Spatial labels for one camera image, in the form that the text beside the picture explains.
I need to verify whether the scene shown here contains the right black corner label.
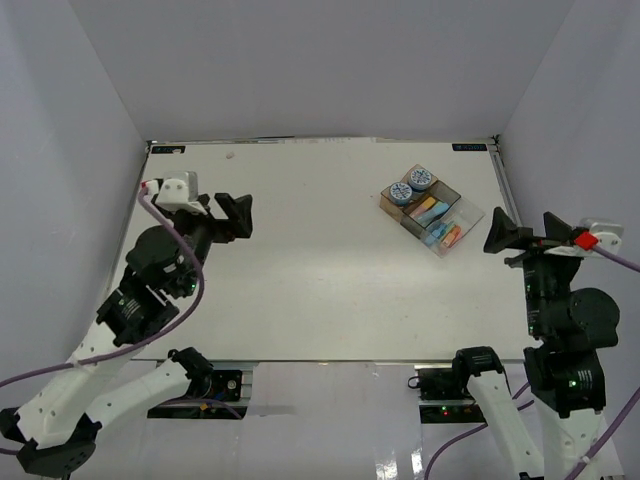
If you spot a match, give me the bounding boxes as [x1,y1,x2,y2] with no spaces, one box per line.
[452,143,487,152]

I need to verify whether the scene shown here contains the green correction tape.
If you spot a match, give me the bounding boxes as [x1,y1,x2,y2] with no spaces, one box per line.
[438,221,455,238]

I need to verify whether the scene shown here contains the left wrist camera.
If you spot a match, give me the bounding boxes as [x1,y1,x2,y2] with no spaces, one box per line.
[141,171,206,214]

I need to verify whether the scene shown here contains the amber transparent tray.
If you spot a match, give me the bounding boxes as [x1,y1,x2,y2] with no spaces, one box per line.
[379,164,439,221]

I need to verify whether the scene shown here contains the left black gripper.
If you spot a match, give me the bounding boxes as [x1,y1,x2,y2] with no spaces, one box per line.
[156,192,255,295]

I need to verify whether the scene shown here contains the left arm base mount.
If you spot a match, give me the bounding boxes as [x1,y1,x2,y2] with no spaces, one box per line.
[147,370,248,420]

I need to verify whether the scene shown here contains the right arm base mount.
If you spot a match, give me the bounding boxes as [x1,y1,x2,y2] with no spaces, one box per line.
[407,367,485,425]

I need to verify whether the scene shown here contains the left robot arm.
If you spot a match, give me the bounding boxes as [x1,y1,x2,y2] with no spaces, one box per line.
[1,191,253,479]

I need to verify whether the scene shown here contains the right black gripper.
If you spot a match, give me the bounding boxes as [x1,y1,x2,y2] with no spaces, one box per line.
[483,206,583,336]

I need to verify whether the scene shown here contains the orange correction tape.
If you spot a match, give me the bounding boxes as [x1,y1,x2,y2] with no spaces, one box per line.
[446,225,461,238]

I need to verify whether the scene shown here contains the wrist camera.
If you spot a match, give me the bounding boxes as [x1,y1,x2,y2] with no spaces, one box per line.
[574,217,624,254]
[141,171,206,214]

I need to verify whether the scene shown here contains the grey transparent tray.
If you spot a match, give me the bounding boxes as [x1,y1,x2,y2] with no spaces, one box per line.
[400,181,461,238]

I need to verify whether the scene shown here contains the blue washi tape roll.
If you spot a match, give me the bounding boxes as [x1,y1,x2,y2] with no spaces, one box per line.
[407,167,434,192]
[388,182,413,206]

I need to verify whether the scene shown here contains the purple cable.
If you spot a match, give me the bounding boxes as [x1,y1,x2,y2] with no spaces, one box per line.
[423,247,640,480]
[0,182,207,456]

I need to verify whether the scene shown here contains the left black corner label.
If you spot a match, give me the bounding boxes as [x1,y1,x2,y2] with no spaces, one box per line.
[150,145,186,155]

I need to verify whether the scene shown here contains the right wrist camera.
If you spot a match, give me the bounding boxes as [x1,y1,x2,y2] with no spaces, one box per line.
[574,217,624,254]

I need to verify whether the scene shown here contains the orange cap pink highlighter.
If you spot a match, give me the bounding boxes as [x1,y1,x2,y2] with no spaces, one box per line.
[410,196,437,218]

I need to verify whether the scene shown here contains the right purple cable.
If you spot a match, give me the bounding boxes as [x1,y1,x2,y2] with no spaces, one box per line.
[423,247,640,480]

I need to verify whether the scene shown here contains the black corner label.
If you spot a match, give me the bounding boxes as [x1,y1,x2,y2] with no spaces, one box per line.
[452,143,487,152]
[150,145,186,155]

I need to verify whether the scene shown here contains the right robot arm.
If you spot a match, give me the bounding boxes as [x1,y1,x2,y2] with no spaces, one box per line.
[451,207,623,479]

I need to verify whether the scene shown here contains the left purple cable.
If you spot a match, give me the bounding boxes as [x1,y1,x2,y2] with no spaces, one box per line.
[0,182,207,456]

